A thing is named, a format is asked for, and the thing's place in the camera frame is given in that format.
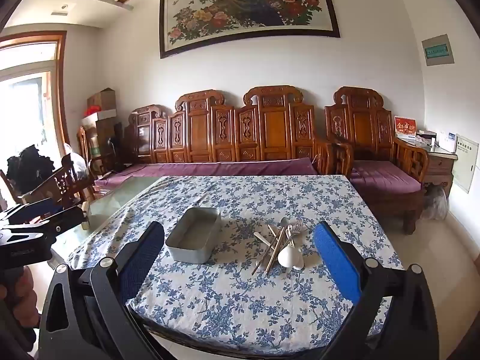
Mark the white flat box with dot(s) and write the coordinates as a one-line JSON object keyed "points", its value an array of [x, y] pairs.
{"points": [[103, 117]]}

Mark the grey metal tray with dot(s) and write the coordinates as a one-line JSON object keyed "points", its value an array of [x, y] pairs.
{"points": [[193, 232]]}

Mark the black and white box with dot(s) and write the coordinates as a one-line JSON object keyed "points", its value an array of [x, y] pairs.
{"points": [[426, 136]]}

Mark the metal spoon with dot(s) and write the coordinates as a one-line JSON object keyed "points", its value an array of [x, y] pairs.
{"points": [[284, 221]]}

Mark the blue floral tablecloth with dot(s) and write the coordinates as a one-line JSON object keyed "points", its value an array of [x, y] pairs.
{"points": [[243, 300]]}

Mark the black cloth heap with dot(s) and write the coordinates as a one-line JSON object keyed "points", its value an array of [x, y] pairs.
{"points": [[30, 165]]}

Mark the purple armchair cushion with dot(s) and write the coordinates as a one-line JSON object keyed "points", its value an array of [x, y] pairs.
{"points": [[382, 176]]}

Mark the carved wooden armchair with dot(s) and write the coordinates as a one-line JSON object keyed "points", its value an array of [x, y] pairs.
{"points": [[360, 123]]}

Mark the wooden side table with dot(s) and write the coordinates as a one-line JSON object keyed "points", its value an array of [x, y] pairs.
{"points": [[440, 165]]}

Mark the tall cardboard box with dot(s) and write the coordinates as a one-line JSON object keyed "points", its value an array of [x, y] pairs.
{"points": [[101, 138]]}

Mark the red desk card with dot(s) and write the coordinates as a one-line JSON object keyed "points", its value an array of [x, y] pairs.
{"points": [[405, 125]]}

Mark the wooden chopstick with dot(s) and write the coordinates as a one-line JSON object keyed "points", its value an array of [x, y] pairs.
{"points": [[262, 259], [273, 257]]}

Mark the carved wooden sofa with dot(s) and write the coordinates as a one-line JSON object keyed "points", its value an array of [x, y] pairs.
{"points": [[273, 127]]}

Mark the white wall panel door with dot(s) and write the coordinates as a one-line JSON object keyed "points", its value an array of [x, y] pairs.
{"points": [[465, 163]]}

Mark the metal fork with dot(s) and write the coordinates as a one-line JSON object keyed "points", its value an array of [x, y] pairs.
{"points": [[298, 225]]}

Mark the framed peacock painting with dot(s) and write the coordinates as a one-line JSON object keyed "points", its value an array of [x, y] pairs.
{"points": [[247, 7]]}

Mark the dark wooden chair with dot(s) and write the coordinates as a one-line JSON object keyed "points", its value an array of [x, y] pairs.
{"points": [[63, 183]]}

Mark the clear plastic bag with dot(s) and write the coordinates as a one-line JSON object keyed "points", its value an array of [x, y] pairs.
{"points": [[435, 204]]}

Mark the person's left hand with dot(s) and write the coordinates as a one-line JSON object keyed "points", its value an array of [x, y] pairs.
{"points": [[30, 288]]}

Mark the grey wall box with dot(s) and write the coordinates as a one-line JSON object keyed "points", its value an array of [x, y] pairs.
{"points": [[437, 50]]}

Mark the tall-backed wooden chair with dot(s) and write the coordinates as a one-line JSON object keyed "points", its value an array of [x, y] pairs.
{"points": [[83, 146]]}

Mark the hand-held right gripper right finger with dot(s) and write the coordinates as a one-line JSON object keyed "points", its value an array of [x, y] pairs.
{"points": [[335, 264]]}

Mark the white plastic spoon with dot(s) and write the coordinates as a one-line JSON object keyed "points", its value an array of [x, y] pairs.
{"points": [[288, 257]]}

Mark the white plastic bag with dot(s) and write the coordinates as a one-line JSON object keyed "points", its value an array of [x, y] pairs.
{"points": [[77, 161]]}

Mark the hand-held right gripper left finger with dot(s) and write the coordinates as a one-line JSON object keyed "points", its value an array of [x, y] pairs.
{"points": [[144, 257]]}

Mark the wooden framed balcony door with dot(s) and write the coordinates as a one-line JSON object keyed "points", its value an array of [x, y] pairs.
{"points": [[61, 82]]}

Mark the white box with blue label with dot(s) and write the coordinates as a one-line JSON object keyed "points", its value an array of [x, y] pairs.
{"points": [[448, 141]]}

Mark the brown cardboard box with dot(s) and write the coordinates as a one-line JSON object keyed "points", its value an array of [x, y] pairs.
{"points": [[101, 99]]}

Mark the long purple sofa cushion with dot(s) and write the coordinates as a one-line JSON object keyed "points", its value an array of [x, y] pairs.
{"points": [[225, 168]]}

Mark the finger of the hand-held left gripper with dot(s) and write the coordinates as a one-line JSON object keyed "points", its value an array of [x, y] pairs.
{"points": [[58, 225], [32, 213]]}

